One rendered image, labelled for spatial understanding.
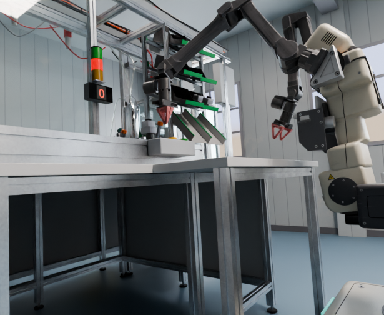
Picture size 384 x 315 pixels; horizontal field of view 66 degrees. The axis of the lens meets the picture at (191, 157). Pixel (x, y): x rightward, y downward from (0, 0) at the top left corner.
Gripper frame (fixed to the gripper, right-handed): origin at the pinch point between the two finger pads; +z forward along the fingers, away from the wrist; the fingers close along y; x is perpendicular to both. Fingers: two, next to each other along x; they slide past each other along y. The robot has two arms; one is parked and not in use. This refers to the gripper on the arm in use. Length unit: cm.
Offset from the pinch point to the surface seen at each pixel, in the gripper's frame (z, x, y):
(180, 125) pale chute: -2.9, -8.8, -21.6
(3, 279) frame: 47, 14, 69
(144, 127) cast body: 0.7, -11.5, 1.8
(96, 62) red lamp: -27.1, -21.2, 20.7
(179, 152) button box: 15.4, 14.2, 8.1
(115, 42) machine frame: -98, -114, -64
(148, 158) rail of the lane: 17.4, 7.1, 17.9
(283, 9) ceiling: -210, -42, -300
